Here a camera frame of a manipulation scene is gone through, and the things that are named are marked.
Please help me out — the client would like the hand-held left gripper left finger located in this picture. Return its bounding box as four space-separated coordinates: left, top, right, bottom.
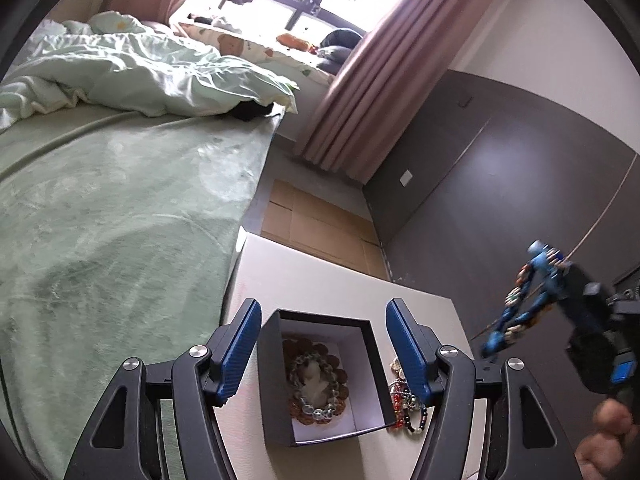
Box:
65 298 263 480

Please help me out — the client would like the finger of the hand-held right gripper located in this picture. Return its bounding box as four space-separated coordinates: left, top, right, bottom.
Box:
482 300 558 358
529 240 573 301

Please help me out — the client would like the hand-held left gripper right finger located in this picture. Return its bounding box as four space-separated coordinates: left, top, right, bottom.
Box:
385 298 583 480

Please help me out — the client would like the black jewelry box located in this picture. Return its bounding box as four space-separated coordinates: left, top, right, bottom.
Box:
256 308 396 447

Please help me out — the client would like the multicoloured bead bracelet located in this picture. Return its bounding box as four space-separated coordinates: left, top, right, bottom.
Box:
502 262 551 338

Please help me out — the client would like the red bead bracelet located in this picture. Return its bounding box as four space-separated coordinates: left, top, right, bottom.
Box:
389 382 418 428

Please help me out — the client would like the black white bead bracelet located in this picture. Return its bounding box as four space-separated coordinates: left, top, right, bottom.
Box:
400 402 430 435

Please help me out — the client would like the person's right hand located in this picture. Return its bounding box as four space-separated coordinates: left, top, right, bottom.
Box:
575 400 640 480

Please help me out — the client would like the white cube table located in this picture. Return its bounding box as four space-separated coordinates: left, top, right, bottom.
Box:
222 234 481 480

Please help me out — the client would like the flattened cardboard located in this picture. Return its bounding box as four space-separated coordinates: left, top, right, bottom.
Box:
260 180 392 282

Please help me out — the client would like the light green plush blanket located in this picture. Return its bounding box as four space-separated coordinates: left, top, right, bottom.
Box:
0 107 287 480

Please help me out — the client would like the wide pink curtain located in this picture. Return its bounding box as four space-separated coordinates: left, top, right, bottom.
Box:
292 0 521 183

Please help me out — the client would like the grey blue pillow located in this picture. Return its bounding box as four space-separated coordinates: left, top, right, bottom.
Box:
318 45 361 76

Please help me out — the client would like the light green quilt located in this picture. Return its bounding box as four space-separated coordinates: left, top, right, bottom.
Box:
0 19 301 133

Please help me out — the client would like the dark navy cushion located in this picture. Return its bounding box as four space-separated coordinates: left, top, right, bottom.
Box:
320 28 367 50

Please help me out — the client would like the bear printed window cushion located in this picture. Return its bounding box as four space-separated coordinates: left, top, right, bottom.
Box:
170 22 331 86

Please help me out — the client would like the orange plush toy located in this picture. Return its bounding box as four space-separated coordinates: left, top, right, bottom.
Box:
277 32 313 51

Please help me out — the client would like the black framed window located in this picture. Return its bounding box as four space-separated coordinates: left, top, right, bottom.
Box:
190 0 436 56

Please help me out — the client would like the white printed pillow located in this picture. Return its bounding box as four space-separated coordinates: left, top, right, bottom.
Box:
89 10 147 34

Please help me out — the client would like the pale green bead bracelet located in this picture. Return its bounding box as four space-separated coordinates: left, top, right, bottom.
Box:
287 355 348 421

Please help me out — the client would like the brown bead bracelet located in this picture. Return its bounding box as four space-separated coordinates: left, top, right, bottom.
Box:
282 338 351 423

